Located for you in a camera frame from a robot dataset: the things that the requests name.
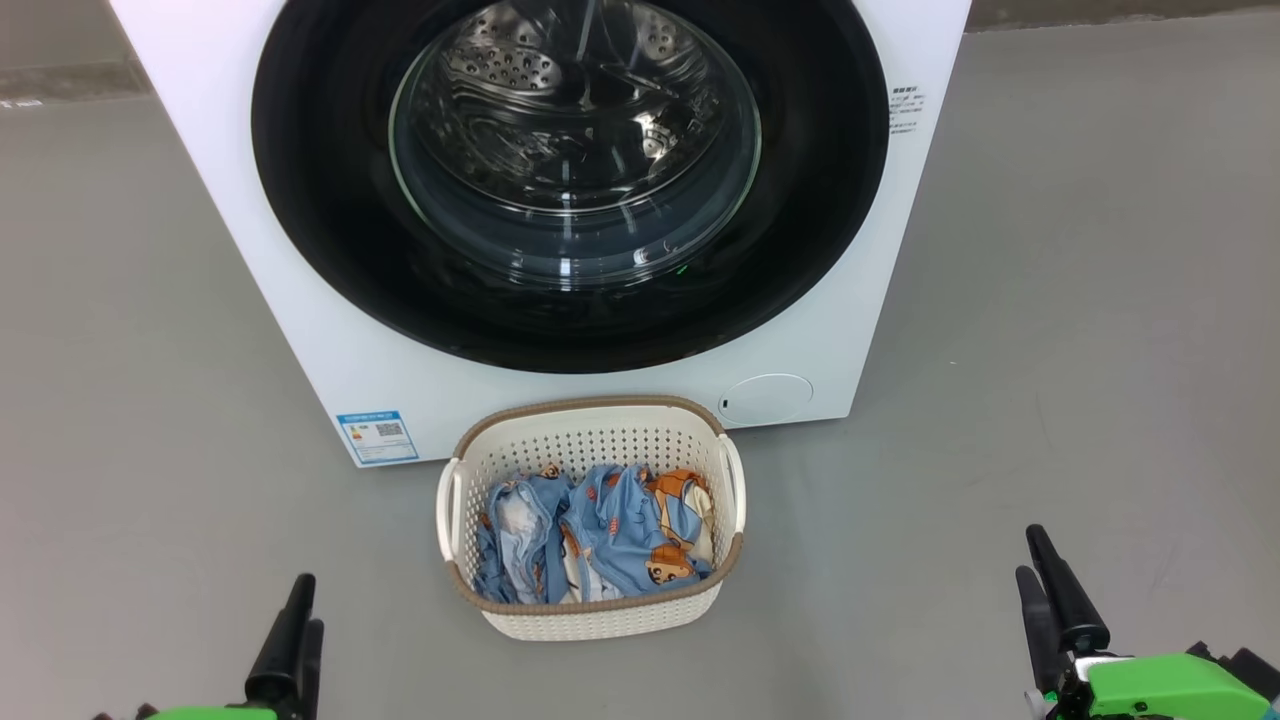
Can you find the blue energy label sticker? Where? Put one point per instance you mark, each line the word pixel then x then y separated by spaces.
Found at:
pixel 377 438

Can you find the round white filter cover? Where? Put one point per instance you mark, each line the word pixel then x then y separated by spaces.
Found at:
pixel 765 398

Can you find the black round glass door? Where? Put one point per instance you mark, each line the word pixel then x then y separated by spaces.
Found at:
pixel 320 200

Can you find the cream perforated laundry basket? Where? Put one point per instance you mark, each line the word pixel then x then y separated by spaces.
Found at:
pixel 590 615

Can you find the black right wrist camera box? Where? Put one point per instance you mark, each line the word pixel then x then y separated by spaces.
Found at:
pixel 1255 668

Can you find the small black text label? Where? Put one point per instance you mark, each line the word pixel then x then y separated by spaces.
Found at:
pixel 906 110

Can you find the blue garment large bear print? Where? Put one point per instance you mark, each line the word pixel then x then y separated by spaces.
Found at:
pixel 630 530

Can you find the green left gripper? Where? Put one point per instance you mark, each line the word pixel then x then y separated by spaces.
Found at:
pixel 210 714

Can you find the white front-load washing machine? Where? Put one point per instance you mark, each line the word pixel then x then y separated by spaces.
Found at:
pixel 200 230

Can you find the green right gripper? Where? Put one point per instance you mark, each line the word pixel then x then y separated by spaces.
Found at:
pixel 1160 690

